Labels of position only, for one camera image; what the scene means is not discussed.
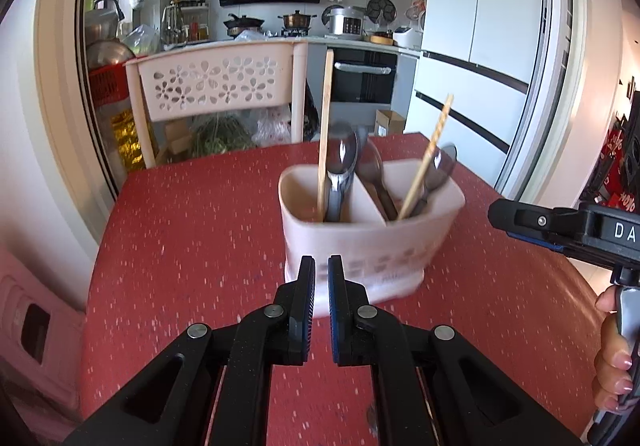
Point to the copper cooking pot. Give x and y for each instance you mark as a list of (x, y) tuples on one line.
[(297, 21)]

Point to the black wok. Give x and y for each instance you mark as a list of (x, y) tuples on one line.
[(242, 23)]

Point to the white plastic bag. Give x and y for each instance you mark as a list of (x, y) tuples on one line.
[(272, 126)]

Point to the wooden chopstick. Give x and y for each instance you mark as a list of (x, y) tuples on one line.
[(325, 136), (427, 161)]

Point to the round wooden tray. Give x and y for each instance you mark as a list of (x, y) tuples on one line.
[(380, 38)]

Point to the white refrigerator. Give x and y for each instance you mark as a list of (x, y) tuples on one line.
[(500, 26)]

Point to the bag of green vegetables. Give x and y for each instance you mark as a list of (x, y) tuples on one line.
[(220, 136)]

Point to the cardboard box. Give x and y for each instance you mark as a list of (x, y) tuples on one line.
[(390, 123)]

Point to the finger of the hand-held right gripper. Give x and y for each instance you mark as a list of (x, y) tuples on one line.
[(525, 218), (550, 246)]

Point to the metal basin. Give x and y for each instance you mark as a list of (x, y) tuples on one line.
[(107, 53)]

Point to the silver rice cooker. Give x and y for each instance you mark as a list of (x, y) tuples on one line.
[(345, 21)]

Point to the pink plastic stool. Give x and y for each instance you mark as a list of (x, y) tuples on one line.
[(30, 316)]

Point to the white sliding door frame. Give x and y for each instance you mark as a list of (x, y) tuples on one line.
[(60, 76)]

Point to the dark cloth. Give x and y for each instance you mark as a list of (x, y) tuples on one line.
[(311, 111)]

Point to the person's right hand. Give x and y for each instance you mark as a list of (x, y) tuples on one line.
[(607, 366)]

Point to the large steel pot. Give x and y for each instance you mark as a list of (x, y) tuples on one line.
[(100, 23)]

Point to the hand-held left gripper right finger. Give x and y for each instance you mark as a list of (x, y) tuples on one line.
[(336, 316)]

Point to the black round baking mold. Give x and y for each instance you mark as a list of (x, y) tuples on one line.
[(381, 10)]

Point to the spice rack with bottles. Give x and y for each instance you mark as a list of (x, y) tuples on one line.
[(185, 26)]

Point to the red plastic crate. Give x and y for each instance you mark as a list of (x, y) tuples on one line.
[(107, 83)]

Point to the white countertop appliance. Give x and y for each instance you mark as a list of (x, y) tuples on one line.
[(407, 37)]

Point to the clear plastic bag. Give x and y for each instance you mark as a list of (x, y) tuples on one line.
[(142, 38)]

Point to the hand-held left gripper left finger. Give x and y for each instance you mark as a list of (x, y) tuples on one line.
[(306, 316)]

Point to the black built-in oven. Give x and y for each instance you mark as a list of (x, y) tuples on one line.
[(362, 86)]

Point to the gold foil bag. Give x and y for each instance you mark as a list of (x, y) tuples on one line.
[(127, 141)]

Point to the white plastic utensil holder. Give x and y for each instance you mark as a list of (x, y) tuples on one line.
[(400, 246)]

